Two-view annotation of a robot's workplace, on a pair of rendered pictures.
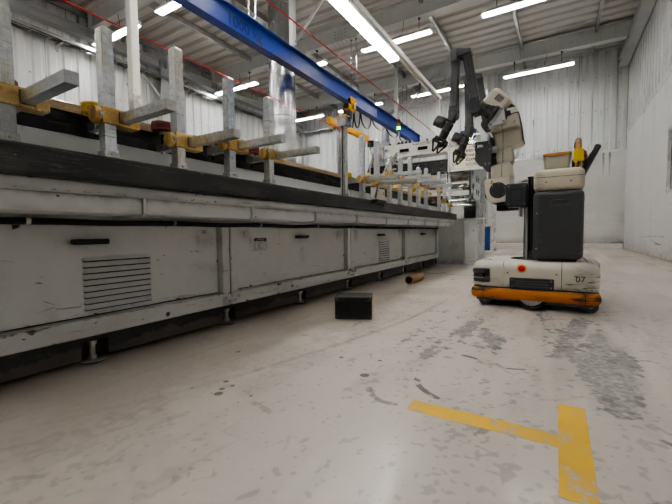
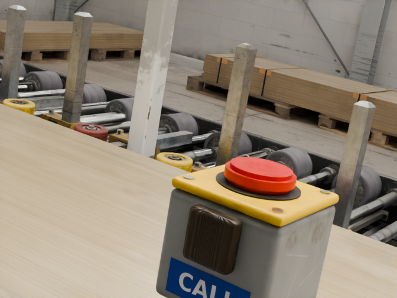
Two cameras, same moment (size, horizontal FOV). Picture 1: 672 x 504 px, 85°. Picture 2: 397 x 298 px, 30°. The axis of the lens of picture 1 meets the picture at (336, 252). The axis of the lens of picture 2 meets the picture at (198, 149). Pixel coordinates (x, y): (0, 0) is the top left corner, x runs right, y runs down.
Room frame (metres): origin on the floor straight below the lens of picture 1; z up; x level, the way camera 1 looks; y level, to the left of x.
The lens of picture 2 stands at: (2.41, -0.46, 1.34)
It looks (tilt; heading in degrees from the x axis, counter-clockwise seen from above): 14 degrees down; 92
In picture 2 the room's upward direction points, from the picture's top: 10 degrees clockwise
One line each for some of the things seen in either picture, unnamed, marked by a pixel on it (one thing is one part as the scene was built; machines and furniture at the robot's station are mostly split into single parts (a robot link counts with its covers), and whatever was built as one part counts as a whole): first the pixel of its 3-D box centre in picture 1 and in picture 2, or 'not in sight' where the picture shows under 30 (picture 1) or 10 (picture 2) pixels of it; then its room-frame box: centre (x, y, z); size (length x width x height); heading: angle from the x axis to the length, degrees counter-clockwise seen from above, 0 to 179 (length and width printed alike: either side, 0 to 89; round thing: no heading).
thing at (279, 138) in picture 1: (244, 145); not in sight; (1.60, 0.39, 0.84); 0.43 x 0.03 x 0.04; 59
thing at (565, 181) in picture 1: (552, 210); not in sight; (2.33, -1.37, 0.59); 0.55 x 0.34 x 0.83; 149
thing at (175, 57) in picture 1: (177, 114); not in sight; (1.38, 0.58, 0.90); 0.04 x 0.04 x 0.48; 59
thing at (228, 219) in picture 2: not in sight; (211, 239); (2.42, -0.09, 1.20); 0.03 x 0.01 x 0.03; 149
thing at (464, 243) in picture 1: (423, 199); not in sight; (5.63, -1.35, 0.95); 1.65 x 0.70 x 1.90; 59
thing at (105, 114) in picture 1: (114, 118); not in sight; (1.18, 0.70, 0.83); 0.14 x 0.06 x 0.05; 149
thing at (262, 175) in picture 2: not in sight; (259, 181); (2.44, -0.06, 1.22); 0.04 x 0.04 x 0.02
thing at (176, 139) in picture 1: (183, 142); not in sight; (1.40, 0.57, 0.81); 0.14 x 0.06 x 0.05; 149
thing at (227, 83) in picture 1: (229, 134); not in sight; (1.59, 0.45, 0.88); 0.04 x 0.04 x 0.48; 59
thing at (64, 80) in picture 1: (30, 97); not in sight; (0.96, 0.78, 0.82); 0.43 x 0.03 x 0.04; 59
